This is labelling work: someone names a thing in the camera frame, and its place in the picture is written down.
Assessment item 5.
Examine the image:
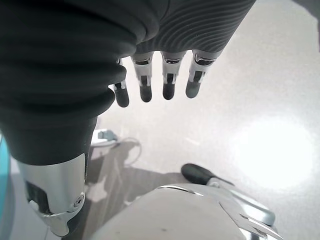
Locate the teal round object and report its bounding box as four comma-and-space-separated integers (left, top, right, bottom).
0, 133, 16, 240

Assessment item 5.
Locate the black grey robot foot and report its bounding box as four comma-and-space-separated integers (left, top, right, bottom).
180, 163, 276, 226

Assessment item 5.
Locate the thin white cable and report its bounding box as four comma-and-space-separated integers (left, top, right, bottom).
115, 136, 143, 162

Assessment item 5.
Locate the dark right robot hand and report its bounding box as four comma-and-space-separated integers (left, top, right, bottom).
0, 0, 256, 238

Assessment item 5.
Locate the grey blue plug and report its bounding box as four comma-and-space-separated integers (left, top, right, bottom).
97, 129, 118, 142

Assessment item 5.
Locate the white robot leg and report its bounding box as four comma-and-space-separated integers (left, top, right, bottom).
87, 183, 286, 240

